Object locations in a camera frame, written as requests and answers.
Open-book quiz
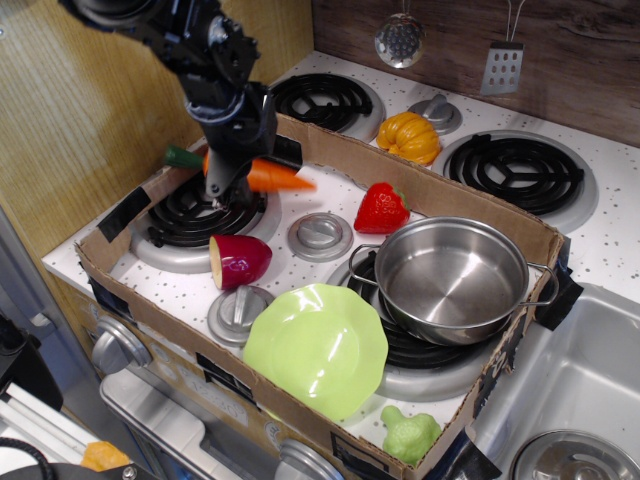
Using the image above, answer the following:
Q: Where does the brown cardboard fence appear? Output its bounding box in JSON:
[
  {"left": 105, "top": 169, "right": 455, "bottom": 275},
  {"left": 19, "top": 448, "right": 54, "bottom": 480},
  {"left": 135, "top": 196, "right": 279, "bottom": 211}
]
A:
[{"left": 76, "top": 116, "right": 564, "bottom": 479}]

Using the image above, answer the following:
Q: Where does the back silver stove knob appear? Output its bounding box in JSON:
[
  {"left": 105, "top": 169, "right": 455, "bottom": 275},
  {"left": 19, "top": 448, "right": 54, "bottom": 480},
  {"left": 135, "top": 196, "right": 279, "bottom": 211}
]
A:
[{"left": 409, "top": 94, "right": 462, "bottom": 135}]

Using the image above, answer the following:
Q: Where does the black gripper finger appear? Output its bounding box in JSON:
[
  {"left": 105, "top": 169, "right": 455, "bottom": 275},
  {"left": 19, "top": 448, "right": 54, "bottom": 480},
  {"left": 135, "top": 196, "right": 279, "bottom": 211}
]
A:
[
  {"left": 211, "top": 195, "right": 230, "bottom": 211},
  {"left": 229, "top": 177, "right": 253, "bottom": 206}
]

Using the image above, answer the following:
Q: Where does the centre silver stove knob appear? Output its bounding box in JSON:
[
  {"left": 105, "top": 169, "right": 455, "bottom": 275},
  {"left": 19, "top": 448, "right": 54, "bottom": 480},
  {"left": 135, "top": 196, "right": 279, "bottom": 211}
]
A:
[{"left": 287, "top": 212, "right": 354, "bottom": 263}]

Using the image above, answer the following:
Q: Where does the silver oven front knob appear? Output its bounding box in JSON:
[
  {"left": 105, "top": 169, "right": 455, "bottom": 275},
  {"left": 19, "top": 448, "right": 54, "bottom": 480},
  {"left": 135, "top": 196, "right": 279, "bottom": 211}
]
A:
[{"left": 91, "top": 316, "right": 152, "bottom": 375}]

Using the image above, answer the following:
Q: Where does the back left black burner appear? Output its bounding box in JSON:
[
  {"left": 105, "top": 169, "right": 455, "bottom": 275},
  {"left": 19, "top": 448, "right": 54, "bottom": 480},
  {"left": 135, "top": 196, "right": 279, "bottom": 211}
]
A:
[{"left": 271, "top": 73, "right": 386, "bottom": 143}]

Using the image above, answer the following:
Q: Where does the green toy broccoli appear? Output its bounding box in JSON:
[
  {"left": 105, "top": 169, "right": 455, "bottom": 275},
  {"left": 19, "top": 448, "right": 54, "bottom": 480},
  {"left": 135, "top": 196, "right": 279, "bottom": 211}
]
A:
[{"left": 381, "top": 406, "right": 442, "bottom": 466}]

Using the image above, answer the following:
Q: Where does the front silver stove knob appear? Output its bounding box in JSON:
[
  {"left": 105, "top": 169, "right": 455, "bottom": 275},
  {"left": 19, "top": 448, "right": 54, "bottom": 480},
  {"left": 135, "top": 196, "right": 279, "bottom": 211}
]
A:
[{"left": 207, "top": 286, "right": 274, "bottom": 348}]

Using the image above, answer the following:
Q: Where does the front left black burner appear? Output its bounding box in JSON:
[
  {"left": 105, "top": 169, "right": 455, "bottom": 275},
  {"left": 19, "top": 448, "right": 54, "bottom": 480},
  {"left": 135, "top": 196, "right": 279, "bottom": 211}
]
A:
[{"left": 130, "top": 173, "right": 282, "bottom": 274}]

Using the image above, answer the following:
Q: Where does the silver sink drain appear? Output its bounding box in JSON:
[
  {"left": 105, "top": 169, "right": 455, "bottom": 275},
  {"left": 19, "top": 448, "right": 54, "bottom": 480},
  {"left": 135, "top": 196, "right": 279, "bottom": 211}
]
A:
[{"left": 508, "top": 430, "right": 639, "bottom": 479}]

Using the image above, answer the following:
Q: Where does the red toy strawberry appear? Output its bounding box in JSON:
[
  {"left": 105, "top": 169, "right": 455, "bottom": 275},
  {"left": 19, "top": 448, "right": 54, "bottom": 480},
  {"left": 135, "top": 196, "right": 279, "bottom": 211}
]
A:
[{"left": 354, "top": 182, "right": 410, "bottom": 234}]

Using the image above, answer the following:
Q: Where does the front right black burner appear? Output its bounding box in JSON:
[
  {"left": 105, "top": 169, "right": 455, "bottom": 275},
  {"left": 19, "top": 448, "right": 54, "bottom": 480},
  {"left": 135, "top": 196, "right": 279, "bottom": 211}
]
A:
[{"left": 328, "top": 249, "right": 498, "bottom": 402}]

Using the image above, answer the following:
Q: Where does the orange toy carrot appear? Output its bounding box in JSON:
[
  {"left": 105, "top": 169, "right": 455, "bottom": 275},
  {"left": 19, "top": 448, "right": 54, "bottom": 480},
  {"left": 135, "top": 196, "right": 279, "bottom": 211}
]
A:
[{"left": 164, "top": 145, "right": 316, "bottom": 193}]

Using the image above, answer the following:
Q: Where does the orange object bottom left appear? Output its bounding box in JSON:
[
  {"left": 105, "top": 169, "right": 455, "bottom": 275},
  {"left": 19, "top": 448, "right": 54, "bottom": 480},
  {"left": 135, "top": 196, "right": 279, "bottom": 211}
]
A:
[{"left": 80, "top": 441, "right": 131, "bottom": 472}]

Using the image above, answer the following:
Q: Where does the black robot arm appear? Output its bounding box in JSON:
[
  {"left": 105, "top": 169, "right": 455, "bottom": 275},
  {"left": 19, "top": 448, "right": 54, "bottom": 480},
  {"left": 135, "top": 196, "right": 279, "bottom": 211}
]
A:
[{"left": 62, "top": 1, "right": 277, "bottom": 209}]

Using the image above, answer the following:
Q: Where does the silver stove knob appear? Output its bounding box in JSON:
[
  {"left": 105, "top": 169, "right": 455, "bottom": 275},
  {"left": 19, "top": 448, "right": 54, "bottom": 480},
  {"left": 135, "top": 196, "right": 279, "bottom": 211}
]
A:
[
  {"left": 207, "top": 286, "right": 274, "bottom": 348},
  {"left": 287, "top": 212, "right": 354, "bottom": 263},
  {"left": 409, "top": 94, "right": 462, "bottom": 135}
]

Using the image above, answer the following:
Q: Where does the hanging metal slotted spatula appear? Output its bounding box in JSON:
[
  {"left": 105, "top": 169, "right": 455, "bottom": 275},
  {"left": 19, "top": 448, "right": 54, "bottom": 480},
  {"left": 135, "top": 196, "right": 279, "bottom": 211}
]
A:
[{"left": 480, "top": 1, "right": 525, "bottom": 96}]

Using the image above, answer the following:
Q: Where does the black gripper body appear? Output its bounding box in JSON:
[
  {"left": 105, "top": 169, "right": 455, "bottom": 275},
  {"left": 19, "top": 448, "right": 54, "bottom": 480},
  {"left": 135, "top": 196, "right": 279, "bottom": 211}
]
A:
[{"left": 199, "top": 82, "right": 277, "bottom": 199}]

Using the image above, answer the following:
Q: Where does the back right black burner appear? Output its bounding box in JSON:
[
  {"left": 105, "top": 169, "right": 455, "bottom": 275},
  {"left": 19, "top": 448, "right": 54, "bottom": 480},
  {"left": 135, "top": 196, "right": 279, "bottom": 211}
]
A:
[{"left": 432, "top": 130, "right": 599, "bottom": 235}]

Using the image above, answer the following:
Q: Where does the light green plastic plate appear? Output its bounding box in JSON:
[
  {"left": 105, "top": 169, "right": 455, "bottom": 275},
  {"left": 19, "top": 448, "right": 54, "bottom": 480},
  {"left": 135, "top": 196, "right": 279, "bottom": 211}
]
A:
[{"left": 242, "top": 283, "right": 389, "bottom": 422}]

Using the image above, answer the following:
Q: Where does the yellow toy pumpkin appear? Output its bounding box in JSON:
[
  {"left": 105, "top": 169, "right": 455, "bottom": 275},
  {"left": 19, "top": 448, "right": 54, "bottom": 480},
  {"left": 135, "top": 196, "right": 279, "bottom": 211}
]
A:
[{"left": 376, "top": 112, "right": 441, "bottom": 166}]

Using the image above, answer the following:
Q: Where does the stainless steel pot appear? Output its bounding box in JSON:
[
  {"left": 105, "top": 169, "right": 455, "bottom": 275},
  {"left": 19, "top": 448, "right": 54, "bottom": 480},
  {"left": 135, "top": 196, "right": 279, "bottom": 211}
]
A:
[{"left": 370, "top": 216, "right": 560, "bottom": 345}]

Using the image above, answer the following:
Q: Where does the silver oven door handle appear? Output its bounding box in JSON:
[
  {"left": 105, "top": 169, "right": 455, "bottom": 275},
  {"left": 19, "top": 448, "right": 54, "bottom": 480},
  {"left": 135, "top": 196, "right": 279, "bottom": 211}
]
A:
[{"left": 100, "top": 370, "right": 238, "bottom": 479}]

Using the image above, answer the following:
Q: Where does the hanging metal strainer ladle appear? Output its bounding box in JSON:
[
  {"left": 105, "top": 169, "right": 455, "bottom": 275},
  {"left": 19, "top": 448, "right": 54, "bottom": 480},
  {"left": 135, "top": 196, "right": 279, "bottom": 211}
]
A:
[{"left": 374, "top": 1, "right": 426, "bottom": 69}]

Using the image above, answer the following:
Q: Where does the stainless steel sink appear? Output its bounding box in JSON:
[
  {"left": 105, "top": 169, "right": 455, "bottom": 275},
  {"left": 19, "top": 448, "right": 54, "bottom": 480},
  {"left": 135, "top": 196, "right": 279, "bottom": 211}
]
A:
[{"left": 473, "top": 285, "right": 639, "bottom": 479}]

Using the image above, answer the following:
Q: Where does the black cable bottom left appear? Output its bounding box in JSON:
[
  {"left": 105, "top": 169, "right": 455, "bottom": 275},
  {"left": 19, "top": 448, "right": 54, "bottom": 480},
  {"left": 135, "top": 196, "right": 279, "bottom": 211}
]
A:
[{"left": 0, "top": 436, "right": 54, "bottom": 480}]

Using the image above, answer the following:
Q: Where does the purple toy onion half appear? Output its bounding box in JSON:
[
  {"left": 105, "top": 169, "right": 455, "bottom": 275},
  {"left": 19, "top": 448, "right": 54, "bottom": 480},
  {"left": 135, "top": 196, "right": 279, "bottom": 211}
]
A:
[{"left": 209, "top": 235, "right": 273, "bottom": 290}]

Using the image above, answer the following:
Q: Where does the black burner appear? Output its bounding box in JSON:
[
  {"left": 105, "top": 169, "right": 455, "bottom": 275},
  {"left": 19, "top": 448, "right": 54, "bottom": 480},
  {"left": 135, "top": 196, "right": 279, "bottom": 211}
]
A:
[
  {"left": 328, "top": 249, "right": 498, "bottom": 402},
  {"left": 432, "top": 130, "right": 599, "bottom": 235},
  {"left": 271, "top": 73, "right": 386, "bottom": 143},
  {"left": 130, "top": 173, "right": 282, "bottom": 274}
]

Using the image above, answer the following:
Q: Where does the silver oven knob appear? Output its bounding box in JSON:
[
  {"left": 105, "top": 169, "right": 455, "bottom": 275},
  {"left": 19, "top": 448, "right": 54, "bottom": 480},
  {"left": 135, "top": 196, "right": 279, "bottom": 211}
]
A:
[
  {"left": 274, "top": 439, "right": 344, "bottom": 480},
  {"left": 91, "top": 316, "right": 152, "bottom": 375}
]

